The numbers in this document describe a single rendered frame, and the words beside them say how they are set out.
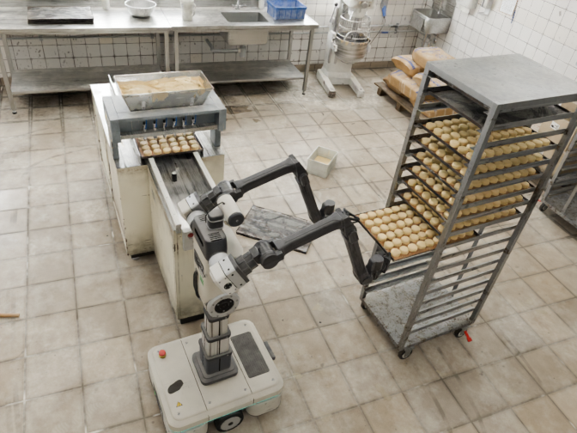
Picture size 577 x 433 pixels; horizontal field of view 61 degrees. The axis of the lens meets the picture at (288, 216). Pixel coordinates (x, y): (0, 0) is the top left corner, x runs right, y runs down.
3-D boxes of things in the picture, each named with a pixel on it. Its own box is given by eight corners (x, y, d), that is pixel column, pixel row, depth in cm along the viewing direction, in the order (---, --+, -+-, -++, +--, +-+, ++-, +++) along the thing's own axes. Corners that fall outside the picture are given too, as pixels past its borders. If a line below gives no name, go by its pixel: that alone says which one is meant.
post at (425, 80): (361, 301, 343) (430, 64, 239) (358, 298, 345) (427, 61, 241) (364, 300, 344) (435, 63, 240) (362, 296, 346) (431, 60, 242)
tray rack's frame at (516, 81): (397, 361, 317) (501, 106, 207) (355, 304, 351) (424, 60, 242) (471, 332, 343) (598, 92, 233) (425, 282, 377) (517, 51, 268)
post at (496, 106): (399, 351, 313) (498, 104, 208) (396, 348, 315) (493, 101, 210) (403, 350, 314) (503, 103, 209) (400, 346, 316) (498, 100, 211)
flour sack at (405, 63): (405, 78, 606) (409, 65, 595) (388, 65, 635) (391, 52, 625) (452, 76, 631) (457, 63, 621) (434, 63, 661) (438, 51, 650)
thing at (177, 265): (154, 259, 371) (145, 156, 316) (198, 249, 384) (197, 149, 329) (177, 329, 322) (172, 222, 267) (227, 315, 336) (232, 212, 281)
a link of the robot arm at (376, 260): (353, 273, 246) (362, 285, 240) (356, 256, 239) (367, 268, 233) (373, 267, 251) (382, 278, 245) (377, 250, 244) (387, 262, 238)
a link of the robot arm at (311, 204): (288, 166, 248) (298, 178, 241) (298, 161, 249) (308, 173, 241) (308, 218, 280) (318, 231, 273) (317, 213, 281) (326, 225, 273)
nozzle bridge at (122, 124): (107, 143, 334) (101, 95, 313) (210, 131, 362) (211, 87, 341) (116, 168, 311) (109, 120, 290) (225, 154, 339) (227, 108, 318)
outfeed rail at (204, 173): (151, 80, 418) (150, 72, 414) (154, 80, 420) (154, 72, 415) (227, 224, 280) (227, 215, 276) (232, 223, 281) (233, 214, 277)
